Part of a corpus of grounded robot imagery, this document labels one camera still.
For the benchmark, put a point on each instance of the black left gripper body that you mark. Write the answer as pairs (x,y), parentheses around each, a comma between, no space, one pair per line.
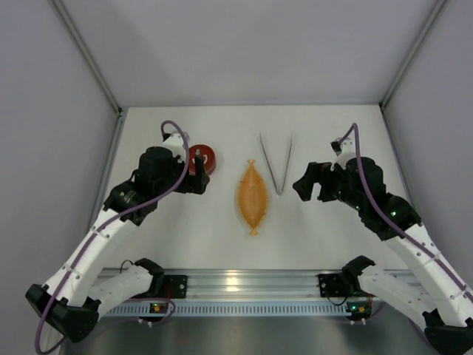
(193,179)

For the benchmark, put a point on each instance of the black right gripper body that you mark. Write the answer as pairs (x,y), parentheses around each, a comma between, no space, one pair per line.
(321,183)

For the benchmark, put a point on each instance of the red round lid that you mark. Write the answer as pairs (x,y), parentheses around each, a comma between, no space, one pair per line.
(207,154)

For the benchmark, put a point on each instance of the stainless steel tongs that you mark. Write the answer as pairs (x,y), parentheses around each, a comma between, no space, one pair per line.
(278,172)

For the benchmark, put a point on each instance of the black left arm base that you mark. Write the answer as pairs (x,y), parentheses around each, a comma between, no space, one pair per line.
(169,287)

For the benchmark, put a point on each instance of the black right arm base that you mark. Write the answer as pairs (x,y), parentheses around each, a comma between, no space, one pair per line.
(336,284)

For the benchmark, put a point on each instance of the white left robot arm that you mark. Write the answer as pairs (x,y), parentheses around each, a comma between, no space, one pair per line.
(71,301)

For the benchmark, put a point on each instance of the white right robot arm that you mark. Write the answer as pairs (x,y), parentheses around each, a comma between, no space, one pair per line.
(444,311)

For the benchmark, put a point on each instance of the boat-shaped woven basket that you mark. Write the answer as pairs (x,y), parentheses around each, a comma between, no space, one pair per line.
(252,198)

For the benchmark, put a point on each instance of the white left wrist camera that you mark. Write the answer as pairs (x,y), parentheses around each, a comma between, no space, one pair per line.
(175,143)

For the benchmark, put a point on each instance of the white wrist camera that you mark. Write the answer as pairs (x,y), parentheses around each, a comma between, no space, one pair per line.
(345,151)
(175,143)

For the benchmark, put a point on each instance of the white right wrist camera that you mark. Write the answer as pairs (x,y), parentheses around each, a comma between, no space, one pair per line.
(345,151)

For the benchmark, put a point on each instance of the aluminium frame post left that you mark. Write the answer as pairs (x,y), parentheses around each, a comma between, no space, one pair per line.
(74,33)

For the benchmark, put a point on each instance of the aluminium mounting rail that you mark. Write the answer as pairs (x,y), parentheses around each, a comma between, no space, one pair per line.
(252,285)

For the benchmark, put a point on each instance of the slotted cable duct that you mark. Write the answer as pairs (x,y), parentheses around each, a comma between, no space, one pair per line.
(237,309)

